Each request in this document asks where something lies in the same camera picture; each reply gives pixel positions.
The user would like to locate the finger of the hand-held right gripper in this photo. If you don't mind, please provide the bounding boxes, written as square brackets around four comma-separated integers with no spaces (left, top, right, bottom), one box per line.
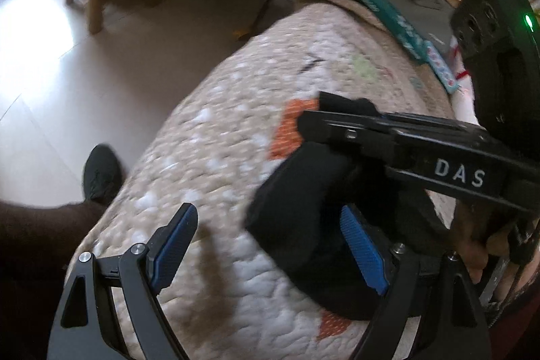
[296,110,397,172]

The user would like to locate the teal printed box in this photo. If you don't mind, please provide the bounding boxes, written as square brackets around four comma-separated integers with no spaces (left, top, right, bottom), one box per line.
[351,0,461,96]

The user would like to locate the beige quilted blanket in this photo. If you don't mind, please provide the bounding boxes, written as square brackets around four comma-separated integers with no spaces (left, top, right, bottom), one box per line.
[63,0,479,360]

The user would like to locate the person's dark brown leg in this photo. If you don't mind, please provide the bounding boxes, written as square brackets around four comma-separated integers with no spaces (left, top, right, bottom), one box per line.
[0,200,107,360]

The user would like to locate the person's black shoe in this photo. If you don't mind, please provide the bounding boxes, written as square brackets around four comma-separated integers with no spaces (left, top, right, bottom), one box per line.
[83,144,124,205]

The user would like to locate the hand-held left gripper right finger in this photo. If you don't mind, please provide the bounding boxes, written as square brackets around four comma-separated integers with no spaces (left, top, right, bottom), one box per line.
[340,205,492,360]

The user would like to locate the person's right hand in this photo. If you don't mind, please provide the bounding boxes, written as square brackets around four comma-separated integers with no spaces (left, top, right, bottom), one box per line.
[453,197,540,288]

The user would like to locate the black pants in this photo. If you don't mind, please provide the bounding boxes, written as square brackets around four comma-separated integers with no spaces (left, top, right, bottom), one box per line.
[244,91,425,322]

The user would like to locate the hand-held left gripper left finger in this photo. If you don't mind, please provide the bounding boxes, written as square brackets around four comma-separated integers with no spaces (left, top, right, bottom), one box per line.
[48,203,199,360]

